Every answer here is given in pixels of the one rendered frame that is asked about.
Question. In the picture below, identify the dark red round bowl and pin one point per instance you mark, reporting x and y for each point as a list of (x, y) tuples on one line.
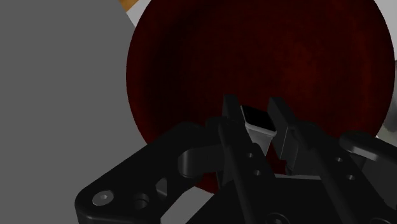
[(263, 62)]

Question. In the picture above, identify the silver smartwatch with black screen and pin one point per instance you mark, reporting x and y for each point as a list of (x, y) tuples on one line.
[(259, 125)]

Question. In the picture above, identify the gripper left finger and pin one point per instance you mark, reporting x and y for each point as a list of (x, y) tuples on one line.
[(149, 173)]

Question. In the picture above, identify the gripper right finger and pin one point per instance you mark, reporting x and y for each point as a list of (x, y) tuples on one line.
[(325, 149)]

